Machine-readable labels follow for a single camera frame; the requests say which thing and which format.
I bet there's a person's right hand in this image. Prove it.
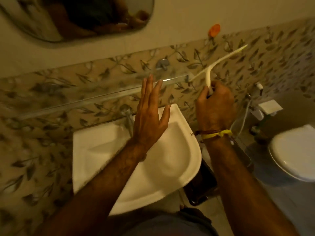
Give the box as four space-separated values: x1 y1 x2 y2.
196 80 237 133

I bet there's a person's left hand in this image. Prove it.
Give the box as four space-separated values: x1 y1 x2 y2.
133 74 172 151

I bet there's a white squeegee with striped handle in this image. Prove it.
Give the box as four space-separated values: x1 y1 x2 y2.
189 44 248 96

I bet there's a rounded frameless wall mirror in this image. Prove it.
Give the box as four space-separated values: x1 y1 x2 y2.
0 0 155 43

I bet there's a person's right forearm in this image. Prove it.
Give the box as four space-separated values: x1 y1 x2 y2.
209 135 300 236

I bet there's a person's left forearm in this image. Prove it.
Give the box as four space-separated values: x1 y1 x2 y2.
34 142 148 236

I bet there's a person's dark clothing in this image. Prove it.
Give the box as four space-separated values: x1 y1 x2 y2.
106 207 220 236

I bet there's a metal sink faucet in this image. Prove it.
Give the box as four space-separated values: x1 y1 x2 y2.
119 104 135 137

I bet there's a yellow wristband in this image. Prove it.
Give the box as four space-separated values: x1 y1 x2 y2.
200 129 233 140

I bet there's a white ceramic sink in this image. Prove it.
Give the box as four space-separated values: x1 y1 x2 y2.
72 103 202 216

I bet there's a black plastic bin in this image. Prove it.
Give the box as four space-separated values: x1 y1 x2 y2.
183 158 218 207

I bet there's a white toilet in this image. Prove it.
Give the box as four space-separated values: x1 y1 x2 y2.
268 124 315 183

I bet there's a brown thread bracelet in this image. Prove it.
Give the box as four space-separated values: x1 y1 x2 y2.
193 129 222 137

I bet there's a white sprayer hose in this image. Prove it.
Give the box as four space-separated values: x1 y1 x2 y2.
230 98 253 139

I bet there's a glass wall shelf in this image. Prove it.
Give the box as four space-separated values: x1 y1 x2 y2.
14 73 195 121

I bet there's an orange wall hook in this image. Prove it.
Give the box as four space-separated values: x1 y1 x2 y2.
208 24 221 46

